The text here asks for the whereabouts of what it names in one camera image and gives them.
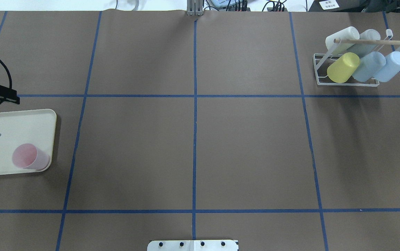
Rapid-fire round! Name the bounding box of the yellow plastic cup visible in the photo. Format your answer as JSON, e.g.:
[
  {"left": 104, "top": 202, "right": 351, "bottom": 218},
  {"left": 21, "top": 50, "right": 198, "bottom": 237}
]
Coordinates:
[{"left": 327, "top": 52, "right": 360, "bottom": 84}]

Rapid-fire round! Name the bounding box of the pale green plastic cup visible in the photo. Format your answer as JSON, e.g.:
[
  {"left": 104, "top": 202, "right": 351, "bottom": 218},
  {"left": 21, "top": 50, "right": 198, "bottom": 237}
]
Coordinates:
[{"left": 325, "top": 26, "right": 360, "bottom": 56}]

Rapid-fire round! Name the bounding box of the light blue plastic cup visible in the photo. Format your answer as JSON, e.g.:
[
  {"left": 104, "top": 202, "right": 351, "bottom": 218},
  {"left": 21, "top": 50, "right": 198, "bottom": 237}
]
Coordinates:
[{"left": 352, "top": 51, "right": 386, "bottom": 82}]

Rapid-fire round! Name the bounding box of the pink plastic cup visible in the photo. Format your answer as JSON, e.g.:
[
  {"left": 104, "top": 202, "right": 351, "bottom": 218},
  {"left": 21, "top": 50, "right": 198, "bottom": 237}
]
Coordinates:
[{"left": 12, "top": 143, "right": 51, "bottom": 170}]

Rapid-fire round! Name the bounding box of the cream plastic tray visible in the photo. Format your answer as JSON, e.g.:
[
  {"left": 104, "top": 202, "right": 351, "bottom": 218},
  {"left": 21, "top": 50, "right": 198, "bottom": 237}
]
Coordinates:
[{"left": 0, "top": 109, "right": 57, "bottom": 175}]

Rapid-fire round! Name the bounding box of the black box with label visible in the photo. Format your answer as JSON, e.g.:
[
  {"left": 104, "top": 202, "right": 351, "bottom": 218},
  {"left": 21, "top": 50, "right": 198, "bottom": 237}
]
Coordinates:
[{"left": 307, "top": 0, "right": 370, "bottom": 13}]

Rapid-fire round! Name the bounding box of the aluminium frame post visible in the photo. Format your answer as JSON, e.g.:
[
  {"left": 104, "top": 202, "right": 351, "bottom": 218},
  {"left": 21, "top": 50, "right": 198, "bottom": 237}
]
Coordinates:
[{"left": 187, "top": 0, "right": 205, "bottom": 16}]

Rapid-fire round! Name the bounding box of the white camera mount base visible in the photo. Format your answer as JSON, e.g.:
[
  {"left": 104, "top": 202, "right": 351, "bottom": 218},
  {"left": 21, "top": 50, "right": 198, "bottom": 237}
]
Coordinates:
[{"left": 147, "top": 239, "right": 239, "bottom": 251}]

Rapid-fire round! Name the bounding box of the white wire cup rack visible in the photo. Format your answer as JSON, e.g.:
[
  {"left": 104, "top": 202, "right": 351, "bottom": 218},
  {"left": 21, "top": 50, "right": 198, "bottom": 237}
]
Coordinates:
[{"left": 313, "top": 26, "right": 400, "bottom": 87}]

